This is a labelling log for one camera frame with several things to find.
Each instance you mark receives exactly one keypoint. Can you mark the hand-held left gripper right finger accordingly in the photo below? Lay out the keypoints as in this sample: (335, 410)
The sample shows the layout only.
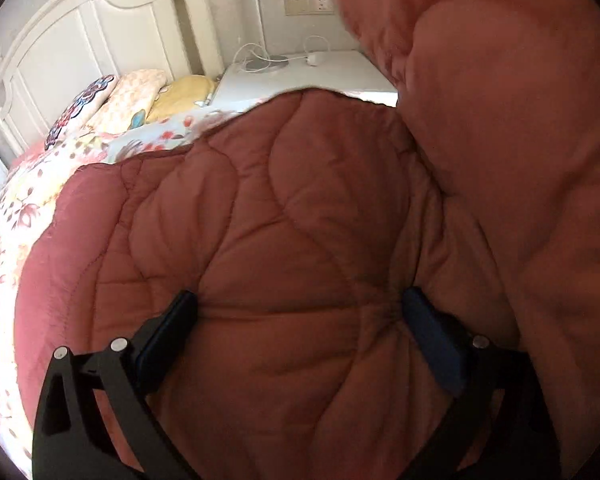
(435, 346)

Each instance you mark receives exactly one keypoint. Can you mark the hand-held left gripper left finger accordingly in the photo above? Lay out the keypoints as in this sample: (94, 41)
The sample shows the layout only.
(165, 341)

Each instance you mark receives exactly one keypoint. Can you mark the pink quilted comforter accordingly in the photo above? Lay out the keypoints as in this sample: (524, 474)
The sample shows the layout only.
(305, 210)

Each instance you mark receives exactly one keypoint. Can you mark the floral bed sheet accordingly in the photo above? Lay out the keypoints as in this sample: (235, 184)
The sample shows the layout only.
(10, 220)

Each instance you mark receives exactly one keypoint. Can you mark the yellow pillow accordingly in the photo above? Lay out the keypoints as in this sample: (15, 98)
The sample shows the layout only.
(180, 97)

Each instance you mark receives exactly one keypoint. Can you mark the peach floral pillow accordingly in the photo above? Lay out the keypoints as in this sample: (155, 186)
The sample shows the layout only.
(130, 95)

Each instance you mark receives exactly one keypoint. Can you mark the dark floral print pillow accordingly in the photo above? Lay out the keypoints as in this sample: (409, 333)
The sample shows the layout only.
(82, 105)

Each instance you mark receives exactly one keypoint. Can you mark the white nightstand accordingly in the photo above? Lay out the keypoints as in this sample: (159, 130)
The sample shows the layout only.
(340, 74)

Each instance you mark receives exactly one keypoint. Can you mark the white wooden headboard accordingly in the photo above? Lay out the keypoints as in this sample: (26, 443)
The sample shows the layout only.
(130, 35)

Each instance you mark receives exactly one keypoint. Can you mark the beige wall socket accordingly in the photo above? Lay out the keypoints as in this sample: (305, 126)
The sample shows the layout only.
(310, 4)

